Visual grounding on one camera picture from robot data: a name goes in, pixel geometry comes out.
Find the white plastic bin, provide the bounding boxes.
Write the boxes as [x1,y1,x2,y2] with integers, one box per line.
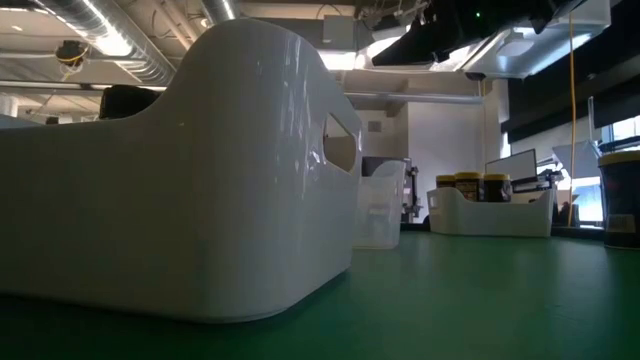
[0,18,364,324]
[426,187,556,238]

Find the yellow-lid can green-lettered label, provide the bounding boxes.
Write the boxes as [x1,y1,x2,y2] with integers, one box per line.
[453,171,485,203]

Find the yellow-lid can red chili print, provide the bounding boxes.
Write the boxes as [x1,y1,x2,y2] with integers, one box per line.
[597,150,640,250]

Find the translucent plastic bin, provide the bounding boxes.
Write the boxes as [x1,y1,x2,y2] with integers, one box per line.
[352,159,407,250]

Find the long grey ceiling pipe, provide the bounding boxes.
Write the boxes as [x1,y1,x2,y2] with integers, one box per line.
[343,91,485,106]

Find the grey junction box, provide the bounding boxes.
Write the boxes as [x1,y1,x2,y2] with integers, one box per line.
[322,14,357,47]

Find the green table mat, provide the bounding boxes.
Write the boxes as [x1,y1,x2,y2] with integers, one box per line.
[0,229,640,360]

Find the computer monitor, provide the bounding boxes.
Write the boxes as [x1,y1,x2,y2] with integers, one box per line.
[483,148,540,184]

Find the black desk equipment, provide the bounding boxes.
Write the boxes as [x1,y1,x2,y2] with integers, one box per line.
[510,168,565,195]

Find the white light fixture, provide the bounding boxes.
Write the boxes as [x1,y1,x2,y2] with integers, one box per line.
[434,0,614,81]

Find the person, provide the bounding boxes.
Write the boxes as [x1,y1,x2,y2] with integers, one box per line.
[558,200,582,227]

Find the thin grey ceiling pipe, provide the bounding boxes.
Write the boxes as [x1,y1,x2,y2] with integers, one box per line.
[0,79,169,97]

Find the narrow silver spiral duct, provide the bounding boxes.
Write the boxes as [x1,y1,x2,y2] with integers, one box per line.
[199,0,242,26]

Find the yellow hanging cable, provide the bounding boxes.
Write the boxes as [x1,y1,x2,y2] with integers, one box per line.
[567,13,578,227]

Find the black table border frame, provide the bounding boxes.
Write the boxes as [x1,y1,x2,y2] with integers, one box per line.
[399,222,607,242]

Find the black yellow cable reel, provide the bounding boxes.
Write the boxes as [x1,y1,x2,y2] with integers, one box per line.
[54,39,90,69]

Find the wide silver spiral duct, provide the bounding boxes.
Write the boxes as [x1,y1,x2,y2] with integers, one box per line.
[34,0,177,86]

